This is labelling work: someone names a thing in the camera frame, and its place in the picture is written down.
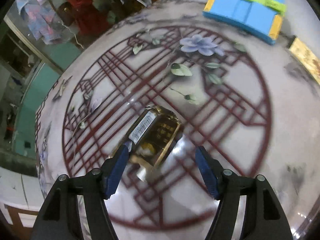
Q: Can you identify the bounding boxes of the gold cigarette box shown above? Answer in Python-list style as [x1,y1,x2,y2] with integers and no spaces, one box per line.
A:
[112,105,182,171]

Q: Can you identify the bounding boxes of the teal kitchen cabinets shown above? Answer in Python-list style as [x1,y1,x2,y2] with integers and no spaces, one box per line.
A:
[13,42,82,159]

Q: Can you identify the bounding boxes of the dark wooden chair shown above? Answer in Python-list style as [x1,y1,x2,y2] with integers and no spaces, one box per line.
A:
[4,204,39,239]

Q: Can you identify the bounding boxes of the white refrigerator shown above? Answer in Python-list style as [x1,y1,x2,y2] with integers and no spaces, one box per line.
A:
[0,167,44,211]

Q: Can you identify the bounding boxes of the floral patterned tablecloth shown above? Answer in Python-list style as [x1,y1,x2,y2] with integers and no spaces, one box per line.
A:
[35,1,319,239]

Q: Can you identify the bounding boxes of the yellow patterned box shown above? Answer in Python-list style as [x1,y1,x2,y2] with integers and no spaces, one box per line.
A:
[287,36,319,85]

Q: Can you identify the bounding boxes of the red hanging garment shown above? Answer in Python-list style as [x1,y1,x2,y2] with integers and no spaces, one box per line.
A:
[67,0,109,37]

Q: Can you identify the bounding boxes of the plaid hanging towel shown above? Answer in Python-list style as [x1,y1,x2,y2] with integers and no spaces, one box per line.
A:
[16,0,62,44]

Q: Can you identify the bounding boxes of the blue foam block stack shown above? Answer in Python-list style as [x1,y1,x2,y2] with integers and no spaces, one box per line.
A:
[203,0,287,45]

